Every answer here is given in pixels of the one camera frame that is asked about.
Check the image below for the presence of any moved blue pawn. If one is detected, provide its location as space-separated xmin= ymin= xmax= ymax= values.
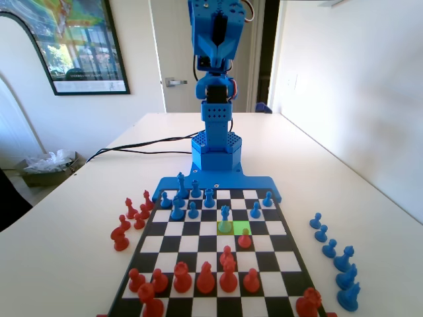
xmin=218 ymin=204 xmax=233 ymax=235

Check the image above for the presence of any blue chess king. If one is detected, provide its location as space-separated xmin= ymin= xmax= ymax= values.
xmin=176 ymin=171 xmax=188 ymax=201

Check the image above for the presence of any red chess bishop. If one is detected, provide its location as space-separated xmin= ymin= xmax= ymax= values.
xmin=141 ymin=190 xmax=155 ymax=211
xmin=196 ymin=261 xmax=216 ymax=295
xmin=124 ymin=197 xmax=139 ymax=220

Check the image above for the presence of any red chess knight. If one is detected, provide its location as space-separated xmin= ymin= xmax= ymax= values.
xmin=110 ymin=226 xmax=130 ymax=252

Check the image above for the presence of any red chess king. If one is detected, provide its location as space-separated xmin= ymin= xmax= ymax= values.
xmin=218 ymin=257 xmax=239 ymax=294

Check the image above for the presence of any red chess queen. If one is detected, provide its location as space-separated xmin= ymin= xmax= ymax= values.
xmin=173 ymin=261 xmax=193 ymax=294

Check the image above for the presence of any red chess rook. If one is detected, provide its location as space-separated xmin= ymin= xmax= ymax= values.
xmin=295 ymin=287 xmax=323 ymax=317
xmin=137 ymin=283 xmax=165 ymax=317

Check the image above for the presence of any blue chess knight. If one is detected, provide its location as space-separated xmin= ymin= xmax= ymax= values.
xmin=336 ymin=281 xmax=362 ymax=312
xmin=335 ymin=263 xmax=358 ymax=291

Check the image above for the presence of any white door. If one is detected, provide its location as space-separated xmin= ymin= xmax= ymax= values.
xmin=150 ymin=0 xmax=265 ymax=114

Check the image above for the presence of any framed poster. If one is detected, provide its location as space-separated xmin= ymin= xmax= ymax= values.
xmin=0 ymin=0 xmax=131 ymax=96

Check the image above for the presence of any clear plastic bag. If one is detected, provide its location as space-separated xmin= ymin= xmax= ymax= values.
xmin=23 ymin=149 xmax=75 ymax=174

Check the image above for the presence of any cardboard box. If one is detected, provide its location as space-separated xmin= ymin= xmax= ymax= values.
xmin=15 ymin=151 xmax=87 ymax=188

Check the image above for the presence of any black and white chessboard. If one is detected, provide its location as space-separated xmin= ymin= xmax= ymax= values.
xmin=104 ymin=188 xmax=331 ymax=317

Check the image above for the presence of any person in dark clothing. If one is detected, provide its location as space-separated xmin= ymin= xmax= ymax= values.
xmin=0 ymin=166 xmax=34 ymax=232

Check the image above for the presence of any black power cable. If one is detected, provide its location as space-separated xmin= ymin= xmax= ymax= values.
xmin=85 ymin=147 xmax=193 ymax=164
xmin=107 ymin=131 xmax=203 ymax=149

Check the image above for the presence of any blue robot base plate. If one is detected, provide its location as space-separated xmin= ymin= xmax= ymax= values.
xmin=152 ymin=160 xmax=284 ymax=204

